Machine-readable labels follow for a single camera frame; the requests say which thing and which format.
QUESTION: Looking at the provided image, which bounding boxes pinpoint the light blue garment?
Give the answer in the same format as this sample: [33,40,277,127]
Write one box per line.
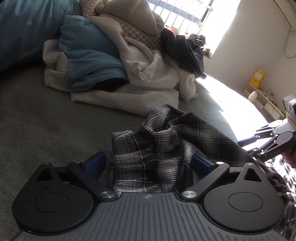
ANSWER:
[58,15,129,93]

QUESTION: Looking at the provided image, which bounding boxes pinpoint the pink houndstooth garment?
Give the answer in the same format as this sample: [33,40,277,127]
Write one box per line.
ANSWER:
[79,1,161,51]

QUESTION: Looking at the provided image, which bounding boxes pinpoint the white fleece garment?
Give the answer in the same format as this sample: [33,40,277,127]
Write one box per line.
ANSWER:
[164,54,198,102]

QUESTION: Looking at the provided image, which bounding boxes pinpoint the grey battery pack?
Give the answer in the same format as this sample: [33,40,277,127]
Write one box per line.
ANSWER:
[282,94,296,126]

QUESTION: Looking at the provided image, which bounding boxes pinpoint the dark navy garment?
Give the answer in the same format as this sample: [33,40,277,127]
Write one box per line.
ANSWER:
[161,28,207,79]

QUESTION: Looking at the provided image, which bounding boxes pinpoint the person's right hand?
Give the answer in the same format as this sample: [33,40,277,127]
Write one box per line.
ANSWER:
[282,150,296,169]

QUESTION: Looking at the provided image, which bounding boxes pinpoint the dark cloth in box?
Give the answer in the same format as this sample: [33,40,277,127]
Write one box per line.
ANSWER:
[186,34,206,47]

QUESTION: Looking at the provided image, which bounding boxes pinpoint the yellow box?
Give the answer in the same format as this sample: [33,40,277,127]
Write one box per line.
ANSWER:
[249,69,266,89]

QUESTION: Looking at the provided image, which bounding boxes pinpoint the white low shelf unit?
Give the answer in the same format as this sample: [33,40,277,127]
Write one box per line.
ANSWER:
[243,82,286,123]

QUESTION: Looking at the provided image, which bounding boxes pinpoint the blue duvet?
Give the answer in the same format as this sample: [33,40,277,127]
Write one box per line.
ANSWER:
[1,1,82,69]

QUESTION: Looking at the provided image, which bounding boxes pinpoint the beige hooded sweatshirt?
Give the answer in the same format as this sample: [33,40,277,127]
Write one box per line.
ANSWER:
[95,0,165,36]

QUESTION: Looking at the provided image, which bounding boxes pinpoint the cream white sheet garment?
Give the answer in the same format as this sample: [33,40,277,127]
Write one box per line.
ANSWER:
[43,16,181,117]

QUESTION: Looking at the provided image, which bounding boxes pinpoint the dark plaid flannel pants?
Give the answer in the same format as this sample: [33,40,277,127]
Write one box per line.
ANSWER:
[108,104,296,239]

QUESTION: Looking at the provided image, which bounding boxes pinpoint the window security bars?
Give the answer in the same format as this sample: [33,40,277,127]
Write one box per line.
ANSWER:
[148,0,213,35]

